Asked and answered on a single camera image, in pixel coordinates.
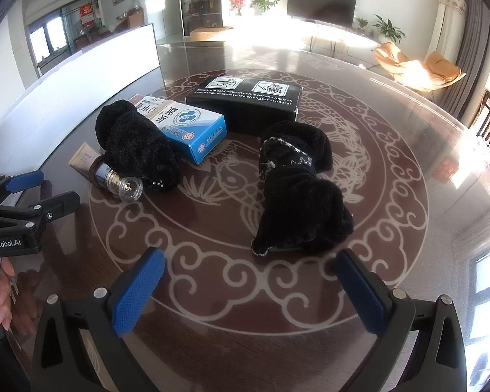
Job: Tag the black velvet bow beaded trim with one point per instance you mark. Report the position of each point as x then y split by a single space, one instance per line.
302 208

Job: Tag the green potted plant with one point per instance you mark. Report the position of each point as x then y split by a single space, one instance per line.
265 4

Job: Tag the black television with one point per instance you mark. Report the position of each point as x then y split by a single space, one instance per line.
321 4

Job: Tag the red door poster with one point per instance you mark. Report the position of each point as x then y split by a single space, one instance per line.
86 14

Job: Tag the orange butterfly chair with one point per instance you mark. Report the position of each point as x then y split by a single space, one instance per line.
441 69
388 59

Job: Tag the wooden dining chair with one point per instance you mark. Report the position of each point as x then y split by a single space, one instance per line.
135 18

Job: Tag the hairpin leg coffee table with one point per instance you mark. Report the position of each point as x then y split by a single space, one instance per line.
328 41

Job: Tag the small potted plant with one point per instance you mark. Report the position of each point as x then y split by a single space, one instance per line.
361 23

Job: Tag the grey curtain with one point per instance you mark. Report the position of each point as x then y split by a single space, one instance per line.
473 41

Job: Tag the black sock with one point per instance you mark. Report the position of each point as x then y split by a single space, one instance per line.
139 147

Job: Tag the blue and white medicine box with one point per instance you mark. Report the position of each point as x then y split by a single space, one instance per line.
196 130

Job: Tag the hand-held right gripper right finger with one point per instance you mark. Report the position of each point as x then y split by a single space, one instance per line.
363 294

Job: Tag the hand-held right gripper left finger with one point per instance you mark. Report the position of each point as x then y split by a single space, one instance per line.
139 290

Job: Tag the gold and silver tube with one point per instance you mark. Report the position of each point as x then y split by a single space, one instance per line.
83 159

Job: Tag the tall leafy potted plant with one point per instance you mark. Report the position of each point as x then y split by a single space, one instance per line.
388 28

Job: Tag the brown patterned glass desktop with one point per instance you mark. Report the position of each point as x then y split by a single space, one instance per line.
212 302

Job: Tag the covered standing air conditioner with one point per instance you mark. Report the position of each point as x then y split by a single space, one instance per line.
447 24

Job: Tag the dark display cabinet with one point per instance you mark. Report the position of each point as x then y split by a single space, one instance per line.
200 0

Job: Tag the black printed box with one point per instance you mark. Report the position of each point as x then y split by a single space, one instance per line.
245 106

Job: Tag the white cardboard box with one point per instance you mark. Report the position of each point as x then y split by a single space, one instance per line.
85 77

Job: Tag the person's left hand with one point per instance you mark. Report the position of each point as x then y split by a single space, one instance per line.
3 302

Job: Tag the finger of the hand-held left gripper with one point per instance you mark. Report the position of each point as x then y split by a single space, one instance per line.
53 206
24 181

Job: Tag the red flower plant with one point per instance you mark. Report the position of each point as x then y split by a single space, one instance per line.
239 3

